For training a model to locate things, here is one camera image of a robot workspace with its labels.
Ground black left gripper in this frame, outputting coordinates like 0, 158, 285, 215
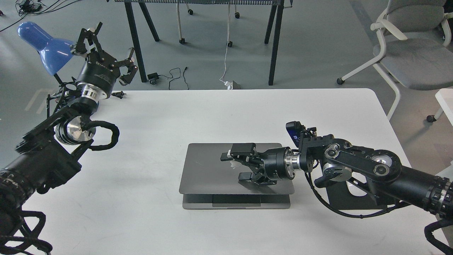
72, 22, 138, 93

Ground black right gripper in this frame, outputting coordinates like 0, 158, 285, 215
220, 143, 296, 186

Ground grey laptop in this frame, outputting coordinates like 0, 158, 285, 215
179, 143, 294, 210

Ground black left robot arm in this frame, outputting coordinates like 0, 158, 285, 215
0, 22, 138, 255

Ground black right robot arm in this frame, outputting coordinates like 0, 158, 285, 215
220, 121, 452, 255

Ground black plug on table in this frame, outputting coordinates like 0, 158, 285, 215
111, 91, 127, 99

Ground blue desk lamp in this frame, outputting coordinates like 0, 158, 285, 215
17, 21, 74, 84

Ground black mouse pad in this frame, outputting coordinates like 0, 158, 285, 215
326, 177, 393, 210

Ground white computer mouse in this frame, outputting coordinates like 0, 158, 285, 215
347, 178, 368, 197

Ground black framed background table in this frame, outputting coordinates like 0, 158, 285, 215
115, 0, 293, 86

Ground grey office chair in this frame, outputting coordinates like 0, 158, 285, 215
337, 0, 453, 119

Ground white object at right edge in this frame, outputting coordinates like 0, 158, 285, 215
434, 88, 453, 125

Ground black power adapter cable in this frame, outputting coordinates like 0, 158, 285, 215
147, 67, 190, 90

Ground white cable with charger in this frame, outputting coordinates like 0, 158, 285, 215
219, 4, 241, 90

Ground black cables on floor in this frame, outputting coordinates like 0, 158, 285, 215
0, 0, 84, 32

